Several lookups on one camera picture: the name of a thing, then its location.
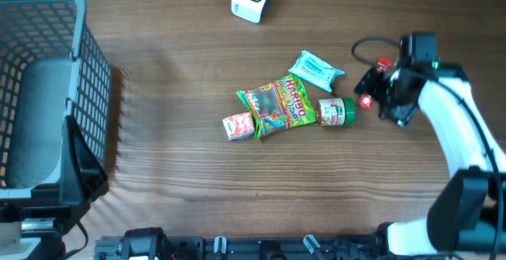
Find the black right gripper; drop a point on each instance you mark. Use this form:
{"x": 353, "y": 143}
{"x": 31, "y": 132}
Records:
{"x": 371, "y": 83}

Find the green lid spice jar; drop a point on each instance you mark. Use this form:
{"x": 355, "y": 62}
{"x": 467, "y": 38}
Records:
{"x": 336, "y": 112}

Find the teal tissue pack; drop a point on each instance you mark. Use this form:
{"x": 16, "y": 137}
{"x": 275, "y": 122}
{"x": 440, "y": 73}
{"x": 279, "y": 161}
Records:
{"x": 315, "y": 71}

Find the Haribo gummy candy bag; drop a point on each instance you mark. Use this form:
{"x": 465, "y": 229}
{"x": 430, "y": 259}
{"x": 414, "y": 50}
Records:
{"x": 278, "y": 106}

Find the small red white box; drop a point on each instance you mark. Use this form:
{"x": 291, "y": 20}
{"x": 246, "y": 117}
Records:
{"x": 239, "y": 126}

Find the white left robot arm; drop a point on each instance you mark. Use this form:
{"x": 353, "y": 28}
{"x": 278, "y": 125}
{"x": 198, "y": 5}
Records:
{"x": 45, "y": 222}

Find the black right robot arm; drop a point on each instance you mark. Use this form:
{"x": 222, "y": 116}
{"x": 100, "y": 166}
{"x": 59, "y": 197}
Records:
{"x": 469, "y": 214}

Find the grey plastic mesh basket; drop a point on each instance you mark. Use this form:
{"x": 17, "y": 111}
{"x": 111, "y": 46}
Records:
{"x": 51, "y": 67}

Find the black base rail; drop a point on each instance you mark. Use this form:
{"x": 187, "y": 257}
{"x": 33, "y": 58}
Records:
{"x": 153, "y": 243}

